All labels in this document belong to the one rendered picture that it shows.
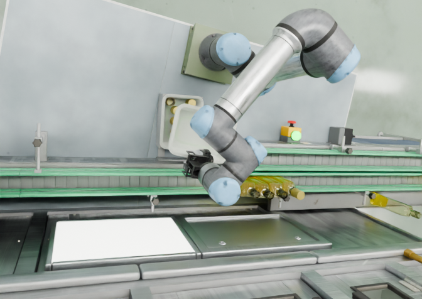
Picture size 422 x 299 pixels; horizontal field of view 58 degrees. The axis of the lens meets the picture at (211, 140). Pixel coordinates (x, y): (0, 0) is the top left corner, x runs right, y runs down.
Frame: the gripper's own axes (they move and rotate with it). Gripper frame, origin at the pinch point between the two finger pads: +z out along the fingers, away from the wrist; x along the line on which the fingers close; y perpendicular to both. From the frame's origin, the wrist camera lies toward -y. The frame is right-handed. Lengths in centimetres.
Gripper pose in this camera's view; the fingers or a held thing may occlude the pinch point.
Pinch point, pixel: (197, 156)
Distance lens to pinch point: 130.4
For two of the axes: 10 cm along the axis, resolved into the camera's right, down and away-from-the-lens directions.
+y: -9.2, -1.4, -3.5
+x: -2.2, 9.6, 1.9
